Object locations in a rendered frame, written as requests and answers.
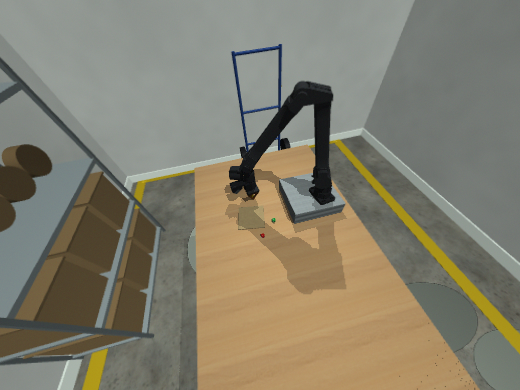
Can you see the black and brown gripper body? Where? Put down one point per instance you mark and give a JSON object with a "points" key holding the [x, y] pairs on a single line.
{"points": [[254, 187]]}

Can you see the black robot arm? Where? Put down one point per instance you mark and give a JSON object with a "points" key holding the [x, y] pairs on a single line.
{"points": [[305, 93]]}

